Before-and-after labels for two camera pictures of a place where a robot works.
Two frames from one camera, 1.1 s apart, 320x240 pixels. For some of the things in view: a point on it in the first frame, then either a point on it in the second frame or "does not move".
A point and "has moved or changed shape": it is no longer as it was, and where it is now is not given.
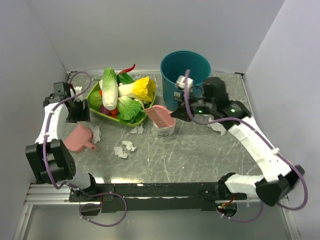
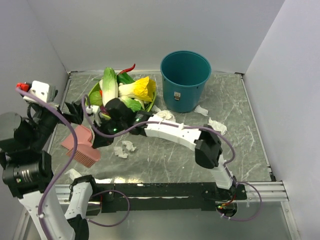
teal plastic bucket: [174, 64] does not move
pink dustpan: [79, 137] does not move
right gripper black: [181, 113] → [100, 141]
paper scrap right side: [216, 126] does not move
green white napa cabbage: [109, 85] does not move
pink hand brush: [161, 116] has moved or changed shape
